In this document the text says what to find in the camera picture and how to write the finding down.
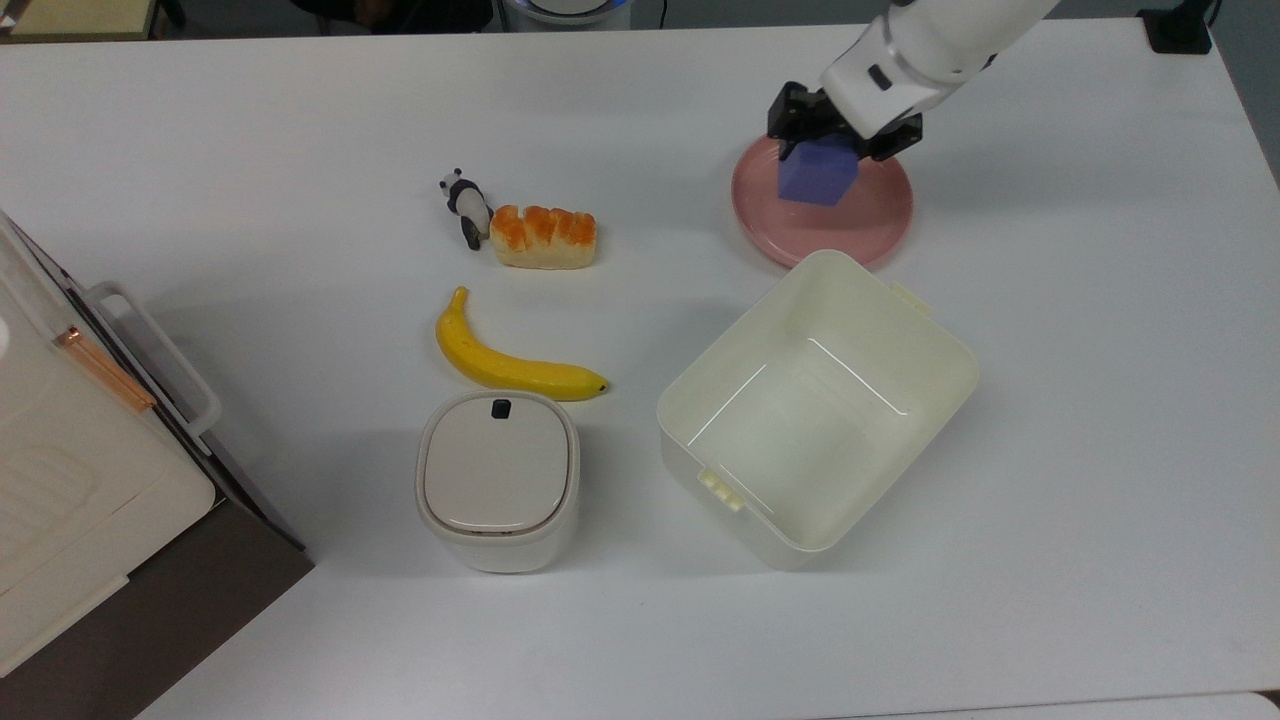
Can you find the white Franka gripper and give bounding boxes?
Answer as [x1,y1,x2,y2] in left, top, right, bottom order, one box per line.
[767,38,963,164]

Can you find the purple foam cube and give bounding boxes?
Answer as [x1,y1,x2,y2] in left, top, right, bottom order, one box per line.
[778,135,861,208]

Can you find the pink plastic plate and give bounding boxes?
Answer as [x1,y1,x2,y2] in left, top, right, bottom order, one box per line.
[731,135,914,269]

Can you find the cream open storage box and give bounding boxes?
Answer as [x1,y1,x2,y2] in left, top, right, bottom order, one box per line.
[657,250,981,571]

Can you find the toy bread loaf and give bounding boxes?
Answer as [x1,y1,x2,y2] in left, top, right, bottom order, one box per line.
[489,205,598,270]

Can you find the black table clamp base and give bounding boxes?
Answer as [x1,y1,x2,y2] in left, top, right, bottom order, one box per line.
[1138,0,1217,56]

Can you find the small panda figurine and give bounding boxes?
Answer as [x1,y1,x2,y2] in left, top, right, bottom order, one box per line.
[439,168,494,251]

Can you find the yellow toy banana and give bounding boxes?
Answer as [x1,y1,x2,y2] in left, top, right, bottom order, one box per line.
[435,287,611,403]

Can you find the small white lidded bin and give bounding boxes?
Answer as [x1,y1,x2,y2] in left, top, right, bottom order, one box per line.
[415,390,581,574]

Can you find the beige wooden side table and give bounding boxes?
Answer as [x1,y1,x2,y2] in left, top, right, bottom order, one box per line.
[0,0,163,43]

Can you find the white microwave oven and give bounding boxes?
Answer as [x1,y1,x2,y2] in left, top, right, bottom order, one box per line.
[0,210,316,720]

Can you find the white robot base blue ring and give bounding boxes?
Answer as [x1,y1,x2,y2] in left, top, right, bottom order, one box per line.
[500,0,633,28]

